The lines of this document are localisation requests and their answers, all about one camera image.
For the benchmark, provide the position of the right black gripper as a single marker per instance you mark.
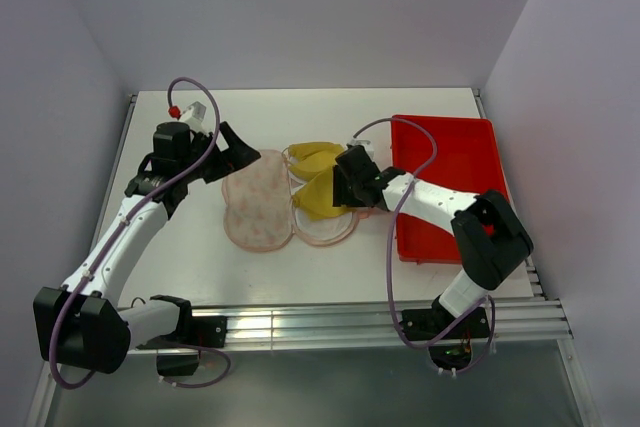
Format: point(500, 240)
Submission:
point(340, 191)

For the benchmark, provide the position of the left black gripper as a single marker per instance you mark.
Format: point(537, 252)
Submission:
point(238, 156)

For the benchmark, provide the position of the yellow bra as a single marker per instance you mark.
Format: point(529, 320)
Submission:
point(312, 163)

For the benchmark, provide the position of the pink mesh laundry bag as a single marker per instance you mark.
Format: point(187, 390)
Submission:
point(260, 215)

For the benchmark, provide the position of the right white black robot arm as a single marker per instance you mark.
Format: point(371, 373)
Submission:
point(490, 238)

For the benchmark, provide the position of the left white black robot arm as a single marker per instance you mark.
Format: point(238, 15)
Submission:
point(78, 323)

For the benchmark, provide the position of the red plastic tray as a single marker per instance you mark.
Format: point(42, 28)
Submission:
point(465, 157)

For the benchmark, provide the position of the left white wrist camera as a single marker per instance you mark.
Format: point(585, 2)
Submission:
point(193, 115)

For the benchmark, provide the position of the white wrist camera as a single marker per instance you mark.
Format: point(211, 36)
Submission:
point(193, 115)
point(366, 144)

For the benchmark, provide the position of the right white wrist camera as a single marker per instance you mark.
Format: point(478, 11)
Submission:
point(366, 144)

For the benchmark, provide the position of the aluminium frame rail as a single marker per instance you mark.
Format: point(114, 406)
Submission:
point(365, 325)

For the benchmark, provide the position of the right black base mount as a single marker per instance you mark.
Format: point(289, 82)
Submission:
point(453, 345)

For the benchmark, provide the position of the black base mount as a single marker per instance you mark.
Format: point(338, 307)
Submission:
point(204, 337)
point(453, 345)

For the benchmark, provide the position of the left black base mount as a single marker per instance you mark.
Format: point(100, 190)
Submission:
point(204, 337)

